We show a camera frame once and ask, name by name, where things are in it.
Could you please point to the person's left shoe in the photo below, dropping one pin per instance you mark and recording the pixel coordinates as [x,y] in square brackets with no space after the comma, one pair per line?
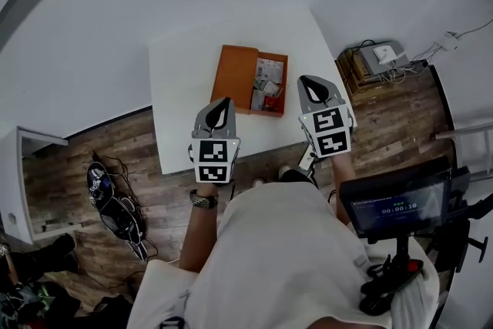
[259,182]

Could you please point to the white router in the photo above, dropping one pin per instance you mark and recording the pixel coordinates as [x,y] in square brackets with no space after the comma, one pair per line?
[384,54]

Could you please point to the person's right forearm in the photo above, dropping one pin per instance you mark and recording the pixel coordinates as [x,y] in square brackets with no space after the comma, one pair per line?
[341,181]

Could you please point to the person's white shirt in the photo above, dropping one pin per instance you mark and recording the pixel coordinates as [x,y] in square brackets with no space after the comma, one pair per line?
[277,258]

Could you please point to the small red packet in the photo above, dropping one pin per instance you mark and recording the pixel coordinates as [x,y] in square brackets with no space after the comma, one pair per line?
[270,103]

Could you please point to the small white packet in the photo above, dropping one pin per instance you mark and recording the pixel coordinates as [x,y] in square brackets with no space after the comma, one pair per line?
[271,88]

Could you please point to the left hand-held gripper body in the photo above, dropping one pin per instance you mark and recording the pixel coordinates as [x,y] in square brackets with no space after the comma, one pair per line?
[212,162]

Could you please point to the black tablet monitor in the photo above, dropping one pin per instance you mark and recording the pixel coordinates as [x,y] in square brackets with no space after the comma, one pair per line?
[396,208]

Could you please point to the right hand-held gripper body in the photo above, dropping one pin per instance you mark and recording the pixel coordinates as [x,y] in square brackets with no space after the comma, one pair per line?
[329,131]

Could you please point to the person's face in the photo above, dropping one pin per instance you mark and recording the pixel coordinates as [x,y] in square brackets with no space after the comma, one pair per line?
[346,323]

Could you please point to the white power strip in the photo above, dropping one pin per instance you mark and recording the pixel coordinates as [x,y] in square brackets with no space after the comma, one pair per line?
[307,158]

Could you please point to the black monitor mount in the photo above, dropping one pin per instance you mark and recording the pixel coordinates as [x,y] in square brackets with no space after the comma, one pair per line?
[396,273]

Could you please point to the orange tray with packets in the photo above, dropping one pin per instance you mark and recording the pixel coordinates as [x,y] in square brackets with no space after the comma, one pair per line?
[285,88]

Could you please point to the person's black trousers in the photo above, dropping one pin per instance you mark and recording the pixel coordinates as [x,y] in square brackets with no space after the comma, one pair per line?
[298,176]

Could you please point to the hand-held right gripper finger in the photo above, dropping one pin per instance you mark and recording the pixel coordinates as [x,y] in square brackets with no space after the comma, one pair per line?
[334,94]
[304,100]

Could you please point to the white side table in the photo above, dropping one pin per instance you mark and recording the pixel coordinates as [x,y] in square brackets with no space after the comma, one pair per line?
[15,173]

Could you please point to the wooden crate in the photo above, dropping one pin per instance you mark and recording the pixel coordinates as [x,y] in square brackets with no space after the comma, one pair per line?
[354,77]

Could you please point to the person's right shoe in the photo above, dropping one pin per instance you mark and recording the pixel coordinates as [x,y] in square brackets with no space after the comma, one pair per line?
[284,171]

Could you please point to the white wall adapter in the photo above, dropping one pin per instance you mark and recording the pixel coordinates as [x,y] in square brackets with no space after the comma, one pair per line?
[447,40]

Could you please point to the grey pouch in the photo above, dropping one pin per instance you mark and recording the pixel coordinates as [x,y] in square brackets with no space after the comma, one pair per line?
[257,100]

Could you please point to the person's left forearm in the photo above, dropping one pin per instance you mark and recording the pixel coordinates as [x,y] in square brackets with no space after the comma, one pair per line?
[200,235]

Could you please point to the person's shoe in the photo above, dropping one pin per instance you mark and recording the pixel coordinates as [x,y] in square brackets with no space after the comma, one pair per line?
[284,171]
[259,182]

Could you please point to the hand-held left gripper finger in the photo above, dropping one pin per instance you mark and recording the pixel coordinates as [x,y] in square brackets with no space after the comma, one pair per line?
[202,123]
[230,123]

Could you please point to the orange box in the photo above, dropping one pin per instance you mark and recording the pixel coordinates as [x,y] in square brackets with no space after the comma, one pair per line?
[233,77]

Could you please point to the white barcode packet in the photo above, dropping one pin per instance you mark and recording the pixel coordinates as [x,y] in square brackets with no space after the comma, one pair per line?
[269,67]

